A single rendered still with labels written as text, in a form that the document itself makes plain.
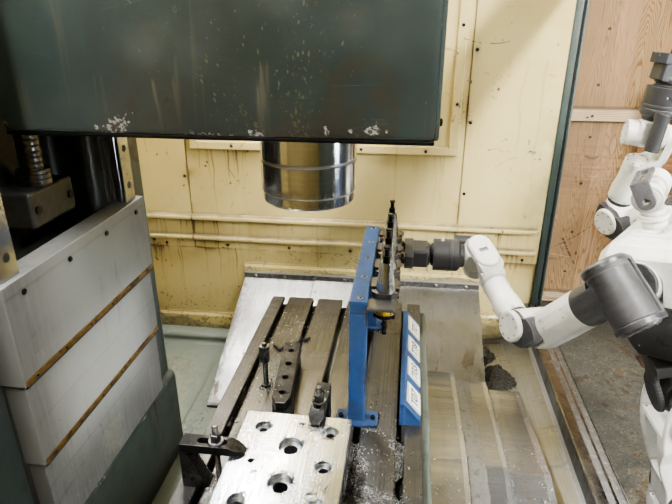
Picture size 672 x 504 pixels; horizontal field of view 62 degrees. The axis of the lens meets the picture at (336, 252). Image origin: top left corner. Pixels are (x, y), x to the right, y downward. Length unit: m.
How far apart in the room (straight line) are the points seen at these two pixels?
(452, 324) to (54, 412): 1.34
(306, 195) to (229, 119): 0.17
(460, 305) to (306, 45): 1.45
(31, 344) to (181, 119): 0.44
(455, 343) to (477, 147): 0.67
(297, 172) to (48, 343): 0.52
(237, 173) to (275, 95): 1.28
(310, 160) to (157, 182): 1.38
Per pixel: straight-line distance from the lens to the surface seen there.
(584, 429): 1.65
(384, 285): 1.23
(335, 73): 0.79
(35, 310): 1.03
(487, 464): 1.53
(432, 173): 1.98
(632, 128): 1.64
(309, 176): 0.87
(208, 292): 2.30
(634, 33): 3.73
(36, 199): 1.11
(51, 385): 1.11
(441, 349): 1.97
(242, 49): 0.82
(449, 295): 2.11
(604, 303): 1.22
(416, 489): 1.25
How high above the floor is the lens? 1.79
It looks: 23 degrees down
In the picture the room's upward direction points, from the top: straight up
